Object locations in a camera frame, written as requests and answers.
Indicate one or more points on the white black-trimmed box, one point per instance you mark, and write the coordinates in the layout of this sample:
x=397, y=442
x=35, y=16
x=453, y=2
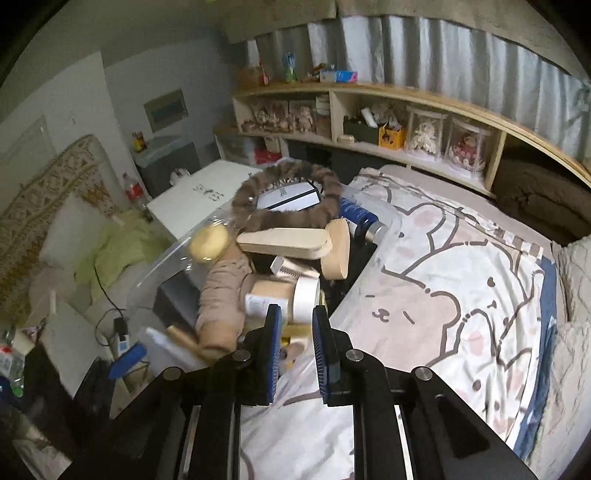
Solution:
x=288, y=196

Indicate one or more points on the clear jar with white lid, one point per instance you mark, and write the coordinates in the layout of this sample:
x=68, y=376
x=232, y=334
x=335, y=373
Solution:
x=304, y=297

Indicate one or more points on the patterned knit throw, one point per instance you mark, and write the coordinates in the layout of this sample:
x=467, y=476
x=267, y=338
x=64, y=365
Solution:
x=41, y=194

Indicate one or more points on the white shoe box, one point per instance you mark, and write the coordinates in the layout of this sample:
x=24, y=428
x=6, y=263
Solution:
x=194, y=203

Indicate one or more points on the black box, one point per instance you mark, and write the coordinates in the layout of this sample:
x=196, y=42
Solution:
x=178, y=300

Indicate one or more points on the corrugated paper cup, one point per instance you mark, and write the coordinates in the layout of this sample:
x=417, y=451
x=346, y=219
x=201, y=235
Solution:
x=295, y=270

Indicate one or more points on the cream tufted pillow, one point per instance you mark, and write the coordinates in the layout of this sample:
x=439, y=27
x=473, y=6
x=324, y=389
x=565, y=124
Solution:
x=577, y=277
x=572, y=392

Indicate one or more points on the green cloth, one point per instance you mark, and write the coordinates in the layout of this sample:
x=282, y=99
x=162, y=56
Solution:
x=120, y=249

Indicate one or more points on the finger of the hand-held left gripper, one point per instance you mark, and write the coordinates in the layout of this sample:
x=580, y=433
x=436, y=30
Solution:
x=129, y=361

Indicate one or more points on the rounded wooden piece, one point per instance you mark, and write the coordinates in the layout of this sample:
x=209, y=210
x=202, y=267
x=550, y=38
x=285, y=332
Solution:
x=337, y=249

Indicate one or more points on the clear plastic storage bin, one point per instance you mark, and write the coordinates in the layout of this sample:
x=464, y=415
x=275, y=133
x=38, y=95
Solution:
x=175, y=258

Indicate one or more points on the long wooden piece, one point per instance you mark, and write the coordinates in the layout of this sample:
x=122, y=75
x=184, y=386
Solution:
x=281, y=242

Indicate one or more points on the yellow black can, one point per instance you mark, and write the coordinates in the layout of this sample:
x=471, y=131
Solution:
x=139, y=142

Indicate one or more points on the crumpled paper bouquet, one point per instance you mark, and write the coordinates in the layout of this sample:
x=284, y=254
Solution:
x=383, y=113

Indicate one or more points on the display case with red doll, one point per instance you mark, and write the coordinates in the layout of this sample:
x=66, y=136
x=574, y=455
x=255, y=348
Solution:
x=467, y=147

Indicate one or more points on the dark green box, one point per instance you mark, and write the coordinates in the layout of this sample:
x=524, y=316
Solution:
x=360, y=131

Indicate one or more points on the wooden shelf unit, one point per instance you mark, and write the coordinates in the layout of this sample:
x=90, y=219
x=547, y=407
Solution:
x=337, y=115

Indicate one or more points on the boxed doll figurine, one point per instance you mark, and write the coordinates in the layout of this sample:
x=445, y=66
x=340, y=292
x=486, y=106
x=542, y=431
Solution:
x=280, y=116
x=261, y=117
x=303, y=117

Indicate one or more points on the yellow box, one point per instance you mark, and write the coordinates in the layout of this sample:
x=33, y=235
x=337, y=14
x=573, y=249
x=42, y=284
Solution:
x=391, y=137

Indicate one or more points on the white sofa cushion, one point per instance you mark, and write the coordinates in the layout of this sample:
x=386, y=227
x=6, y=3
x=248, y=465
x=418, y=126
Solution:
x=74, y=230

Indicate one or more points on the grey cabinet with teal top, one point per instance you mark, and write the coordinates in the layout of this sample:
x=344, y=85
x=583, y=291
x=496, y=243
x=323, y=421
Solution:
x=166, y=166

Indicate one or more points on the wall electrical panel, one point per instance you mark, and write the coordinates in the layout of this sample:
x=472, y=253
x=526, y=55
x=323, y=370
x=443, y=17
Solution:
x=165, y=110

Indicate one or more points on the red label drink bottle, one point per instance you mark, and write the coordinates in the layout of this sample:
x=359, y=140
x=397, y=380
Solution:
x=134, y=194

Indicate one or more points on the display case with cream doll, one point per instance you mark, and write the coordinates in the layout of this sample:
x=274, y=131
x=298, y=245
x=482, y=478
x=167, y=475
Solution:
x=427, y=134

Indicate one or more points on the white power strip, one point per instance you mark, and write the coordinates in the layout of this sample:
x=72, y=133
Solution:
x=122, y=344

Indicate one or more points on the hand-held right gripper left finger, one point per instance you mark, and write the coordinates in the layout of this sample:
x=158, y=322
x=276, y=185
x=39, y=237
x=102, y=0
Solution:
x=273, y=360

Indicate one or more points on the cartoon printed bed sheet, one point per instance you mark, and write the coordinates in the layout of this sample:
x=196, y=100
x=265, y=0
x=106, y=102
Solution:
x=438, y=323

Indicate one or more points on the blue quilt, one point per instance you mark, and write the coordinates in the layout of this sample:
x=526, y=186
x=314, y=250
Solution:
x=547, y=350

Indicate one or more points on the grey curtain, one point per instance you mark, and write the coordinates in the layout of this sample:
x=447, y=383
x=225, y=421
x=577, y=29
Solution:
x=438, y=50

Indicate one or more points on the blue tissue box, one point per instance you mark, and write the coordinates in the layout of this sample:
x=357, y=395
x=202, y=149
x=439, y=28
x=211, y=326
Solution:
x=339, y=76

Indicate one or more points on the bagged yellow sponge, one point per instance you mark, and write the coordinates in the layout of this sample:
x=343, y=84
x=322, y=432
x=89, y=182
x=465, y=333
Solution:
x=210, y=242

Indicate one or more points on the red capped bottle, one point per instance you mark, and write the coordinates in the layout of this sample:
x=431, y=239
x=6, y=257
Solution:
x=264, y=76

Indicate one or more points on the brown folded blanket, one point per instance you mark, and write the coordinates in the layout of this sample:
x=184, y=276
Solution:
x=540, y=198

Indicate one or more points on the dark blue bottle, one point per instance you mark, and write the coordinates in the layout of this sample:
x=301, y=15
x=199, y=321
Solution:
x=358, y=214

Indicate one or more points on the green blue bottle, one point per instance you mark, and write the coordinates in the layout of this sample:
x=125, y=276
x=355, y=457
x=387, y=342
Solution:
x=290, y=69

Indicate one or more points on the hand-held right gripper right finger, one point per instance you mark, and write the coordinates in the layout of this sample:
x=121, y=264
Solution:
x=321, y=360

